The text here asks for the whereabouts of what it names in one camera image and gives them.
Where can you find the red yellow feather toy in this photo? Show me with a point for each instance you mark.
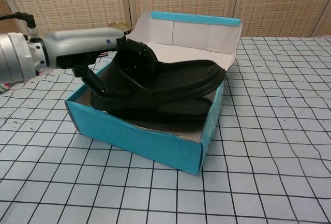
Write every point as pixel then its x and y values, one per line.
pixel 4 88

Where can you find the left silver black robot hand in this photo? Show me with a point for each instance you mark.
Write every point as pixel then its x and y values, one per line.
pixel 77 43

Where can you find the blue checkered tablecloth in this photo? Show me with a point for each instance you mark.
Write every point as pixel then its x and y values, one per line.
pixel 271 131

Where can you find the blue cardboard shoe box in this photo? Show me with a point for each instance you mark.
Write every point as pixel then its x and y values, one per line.
pixel 144 143

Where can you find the black rubber slipper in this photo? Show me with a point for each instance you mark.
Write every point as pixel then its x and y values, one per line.
pixel 168 79
pixel 186 112

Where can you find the dark red booklet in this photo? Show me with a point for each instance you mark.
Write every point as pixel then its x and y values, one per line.
pixel 104 54

